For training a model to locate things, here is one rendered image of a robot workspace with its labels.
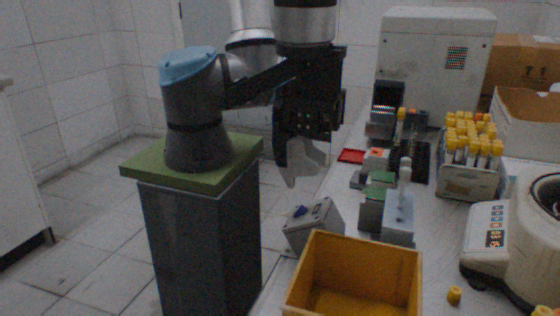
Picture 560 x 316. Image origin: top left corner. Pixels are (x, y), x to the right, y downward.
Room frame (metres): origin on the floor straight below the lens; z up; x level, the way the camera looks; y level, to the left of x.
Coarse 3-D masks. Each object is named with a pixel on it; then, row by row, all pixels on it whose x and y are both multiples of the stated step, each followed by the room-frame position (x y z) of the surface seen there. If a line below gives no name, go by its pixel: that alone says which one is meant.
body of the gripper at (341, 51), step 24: (288, 48) 0.45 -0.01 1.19; (312, 48) 0.44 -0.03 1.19; (336, 48) 0.47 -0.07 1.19; (312, 72) 0.46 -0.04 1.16; (336, 72) 0.44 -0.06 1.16; (288, 96) 0.45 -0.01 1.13; (312, 96) 0.46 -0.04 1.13; (336, 96) 0.44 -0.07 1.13; (288, 120) 0.45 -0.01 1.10; (312, 120) 0.45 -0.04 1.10; (336, 120) 0.47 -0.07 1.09
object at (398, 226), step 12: (396, 192) 0.48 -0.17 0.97; (408, 192) 0.48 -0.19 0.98; (396, 204) 0.44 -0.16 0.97; (408, 204) 0.44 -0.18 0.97; (384, 216) 0.41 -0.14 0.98; (396, 216) 0.41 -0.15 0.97; (408, 216) 0.41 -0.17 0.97; (384, 228) 0.39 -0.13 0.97; (396, 228) 0.39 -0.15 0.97; (408, 228) 0.39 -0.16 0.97; (372, 240) 0.48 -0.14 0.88; (384, 240) 0.39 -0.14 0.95; (396, 240) 0.39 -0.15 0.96; (408, 240) 0.38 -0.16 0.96
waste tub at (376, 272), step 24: (312, 240) 0.37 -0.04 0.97; (336, 240) 0.37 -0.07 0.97; (360, 240) 0.36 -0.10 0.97; (312, 264) 0.37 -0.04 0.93; (336, 264) 0.37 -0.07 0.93; (360, 264) 0.36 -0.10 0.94; (384, 264) 0.35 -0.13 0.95; (408, 264) 0.35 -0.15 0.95; (288, 288) 0.29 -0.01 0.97; (312, 288) 0.38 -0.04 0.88; (336, 288) 0.37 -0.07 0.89; (360, 288) 0.36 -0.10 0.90; (384, 288) 0.35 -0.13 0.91; (408, 288) 0.34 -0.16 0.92; (288, 312) 0.26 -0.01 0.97; (312, 312) 0.26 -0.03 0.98; (336, 312) 0.34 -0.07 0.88; (360, 312) 0.34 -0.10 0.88; (384, 312) 0.34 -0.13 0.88; (408, 312) 0.32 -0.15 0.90
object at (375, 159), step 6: (372, 150) 0.67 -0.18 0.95; (378, 150) 0.67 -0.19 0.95; (384, 150) 0.67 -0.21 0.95; (366, 156) 0.66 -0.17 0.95; (372, 156) 0.65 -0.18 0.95; (378, 156) 0.65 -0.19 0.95; (384, 156) 0.65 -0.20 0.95; (366, 162) 0.65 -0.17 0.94; (372, 162) 0.65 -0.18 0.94; (378, 162) 0.64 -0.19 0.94; (384, 162) 0.64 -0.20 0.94; (366, 168) 0.65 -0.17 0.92; (372, 168) 0.65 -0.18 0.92; (378, 168) 0.64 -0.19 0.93; (384, 168) 0.64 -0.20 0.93
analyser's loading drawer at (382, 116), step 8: (376, 112) 0.92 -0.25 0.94; (384, 112) 0.92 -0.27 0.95; (392, 112) 0.95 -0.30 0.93; (376, 120) 0.92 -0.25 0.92; (384, 120) 0.91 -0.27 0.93; (392, 120) 0.91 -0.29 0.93; (368, 128) 0.87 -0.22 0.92; (376, 128) 0.87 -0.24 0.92; (384, 128) 0.86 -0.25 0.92; (392, 128) 0.85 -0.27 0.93; (368, 136) 0.87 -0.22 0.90; (376, 136) 0.87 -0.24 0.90; (384, 136) 0.86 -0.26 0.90
